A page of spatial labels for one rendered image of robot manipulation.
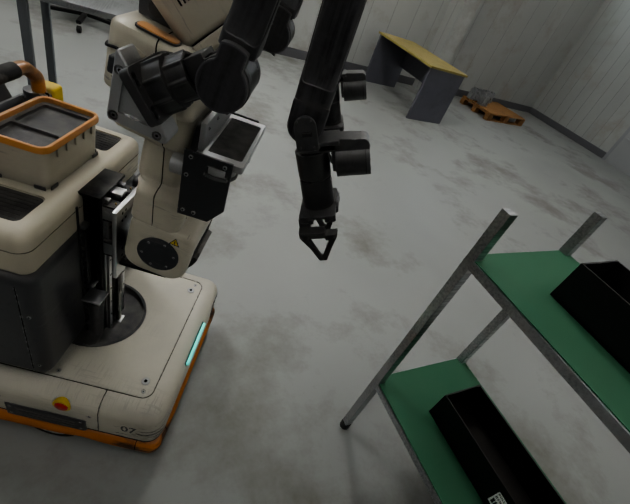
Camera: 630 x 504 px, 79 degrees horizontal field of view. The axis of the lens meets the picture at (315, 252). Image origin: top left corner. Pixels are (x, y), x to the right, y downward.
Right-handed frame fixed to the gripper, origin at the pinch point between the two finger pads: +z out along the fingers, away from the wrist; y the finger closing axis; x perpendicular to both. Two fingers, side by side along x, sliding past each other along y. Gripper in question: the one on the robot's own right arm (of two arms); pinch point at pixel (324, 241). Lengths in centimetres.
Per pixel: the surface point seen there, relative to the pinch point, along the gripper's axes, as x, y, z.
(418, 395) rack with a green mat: -23, 17, 82
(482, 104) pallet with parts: -212, 643, 196
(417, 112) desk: -79, 468, 138
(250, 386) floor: 42, 25, 90
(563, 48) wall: -402, 819, 162
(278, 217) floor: 50, 147, 87
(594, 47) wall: -447, 796, 161
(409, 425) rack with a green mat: -19, 5, 80
